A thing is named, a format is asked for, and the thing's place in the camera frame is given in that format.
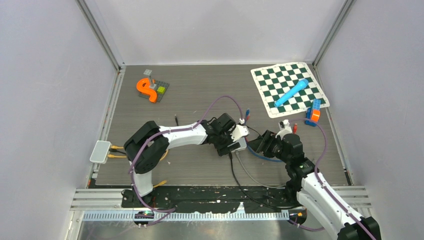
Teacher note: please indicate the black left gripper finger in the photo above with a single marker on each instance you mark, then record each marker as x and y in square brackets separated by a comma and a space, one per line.
[223, 151]
[233, 147]

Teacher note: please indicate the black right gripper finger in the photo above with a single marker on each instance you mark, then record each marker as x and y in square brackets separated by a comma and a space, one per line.
[258, 145]
[262, 151]

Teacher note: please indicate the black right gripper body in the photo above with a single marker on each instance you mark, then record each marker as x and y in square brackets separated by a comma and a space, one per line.
[275, 144]

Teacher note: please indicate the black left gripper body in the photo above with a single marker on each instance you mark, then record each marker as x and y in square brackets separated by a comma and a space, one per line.
[225, 139]

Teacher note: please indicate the white network switch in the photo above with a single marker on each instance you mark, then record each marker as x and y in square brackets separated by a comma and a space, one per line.
[243, 144]

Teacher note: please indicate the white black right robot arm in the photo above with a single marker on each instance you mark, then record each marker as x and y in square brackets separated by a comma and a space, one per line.
[308, 187]

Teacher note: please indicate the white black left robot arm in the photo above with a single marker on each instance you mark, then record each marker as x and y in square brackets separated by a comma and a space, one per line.
[145, 148]

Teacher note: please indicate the green white chessboard mat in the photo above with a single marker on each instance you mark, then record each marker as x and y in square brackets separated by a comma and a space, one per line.
[272, 82]

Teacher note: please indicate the light blue toy microphone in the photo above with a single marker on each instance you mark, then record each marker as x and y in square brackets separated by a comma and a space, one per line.
[301, 84]

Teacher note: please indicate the grey lego baseplate with bricks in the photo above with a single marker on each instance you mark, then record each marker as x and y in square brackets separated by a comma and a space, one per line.
[160, 86]

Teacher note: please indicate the orange S-shaped toy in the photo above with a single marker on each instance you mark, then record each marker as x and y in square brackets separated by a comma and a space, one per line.
[143, 86]

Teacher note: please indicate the small grey lego tile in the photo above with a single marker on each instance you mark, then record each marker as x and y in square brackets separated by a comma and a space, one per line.
[147, 72]

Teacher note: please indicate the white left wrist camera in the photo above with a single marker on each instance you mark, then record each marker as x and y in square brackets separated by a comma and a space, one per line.
[239, 132]

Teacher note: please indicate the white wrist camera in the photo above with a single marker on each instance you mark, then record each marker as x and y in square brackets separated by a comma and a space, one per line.
[239, 132]
[284, 128]

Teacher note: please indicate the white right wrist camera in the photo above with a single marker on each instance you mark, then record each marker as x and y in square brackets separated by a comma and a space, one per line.
[284, 128]

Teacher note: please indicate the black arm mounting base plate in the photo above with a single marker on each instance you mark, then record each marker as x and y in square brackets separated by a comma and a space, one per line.
[253, 206]

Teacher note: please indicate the white switch at table edge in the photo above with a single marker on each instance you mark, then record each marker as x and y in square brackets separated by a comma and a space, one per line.
[100, 152]

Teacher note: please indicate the aluminium frame rail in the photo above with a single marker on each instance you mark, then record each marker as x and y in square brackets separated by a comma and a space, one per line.
[169, 196]

